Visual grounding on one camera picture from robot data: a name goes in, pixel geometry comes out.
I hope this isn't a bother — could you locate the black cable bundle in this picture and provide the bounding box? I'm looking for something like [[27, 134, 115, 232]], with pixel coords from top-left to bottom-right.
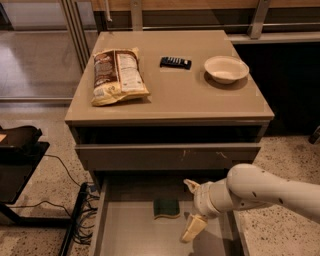
[[9, 153, 101, 247]]

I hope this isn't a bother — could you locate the black remote control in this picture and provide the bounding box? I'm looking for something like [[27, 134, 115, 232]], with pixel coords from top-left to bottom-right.
[[160, 57, 192, 70]]

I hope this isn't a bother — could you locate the brown and cream snack bag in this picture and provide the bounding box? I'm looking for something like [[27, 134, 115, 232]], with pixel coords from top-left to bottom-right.
[[91, 48, 150, 106]]

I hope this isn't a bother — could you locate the dark object on side table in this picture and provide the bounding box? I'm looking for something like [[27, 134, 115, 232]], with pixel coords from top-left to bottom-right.
[[0, 126, 42, 151]]

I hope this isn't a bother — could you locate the black side table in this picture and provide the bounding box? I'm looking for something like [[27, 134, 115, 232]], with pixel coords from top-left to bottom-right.
[[0, 140, 70, 228]]

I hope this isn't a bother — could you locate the white bowl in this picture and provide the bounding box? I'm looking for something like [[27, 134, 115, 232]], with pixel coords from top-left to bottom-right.
[[204, 56, 249, 84]]

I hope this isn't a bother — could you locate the grey top drawer front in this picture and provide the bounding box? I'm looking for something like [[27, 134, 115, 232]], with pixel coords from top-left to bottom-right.
[[75, 143, 260, 171]]

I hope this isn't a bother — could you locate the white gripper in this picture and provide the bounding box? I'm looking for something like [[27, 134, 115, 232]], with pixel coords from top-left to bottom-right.
[[180, 179, 220, 243]]

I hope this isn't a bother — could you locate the green and yellow sponge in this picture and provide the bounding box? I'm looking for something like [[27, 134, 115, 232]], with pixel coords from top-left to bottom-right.
[[153, 199, 180, 219]]

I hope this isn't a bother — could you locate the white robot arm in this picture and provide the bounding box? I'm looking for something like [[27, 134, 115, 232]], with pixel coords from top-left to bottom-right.
[[181, 164, 320, 243]]

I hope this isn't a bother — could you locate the open grey middle drawer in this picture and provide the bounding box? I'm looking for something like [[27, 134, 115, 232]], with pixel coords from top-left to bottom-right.
[[89, 176, 247, 256]]

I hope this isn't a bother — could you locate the black power strip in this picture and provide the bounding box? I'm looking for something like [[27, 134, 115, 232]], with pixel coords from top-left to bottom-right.
[[58, 183, 87, 256]]

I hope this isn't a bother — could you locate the grey drawer cabinet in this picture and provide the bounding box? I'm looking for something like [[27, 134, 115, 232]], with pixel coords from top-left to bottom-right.
[[64, 30, 275, 256]]

